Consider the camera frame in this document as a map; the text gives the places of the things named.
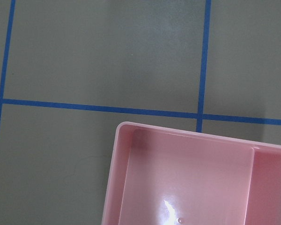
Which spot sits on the pink plastic bin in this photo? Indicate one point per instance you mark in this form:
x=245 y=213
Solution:
x=165 y=176

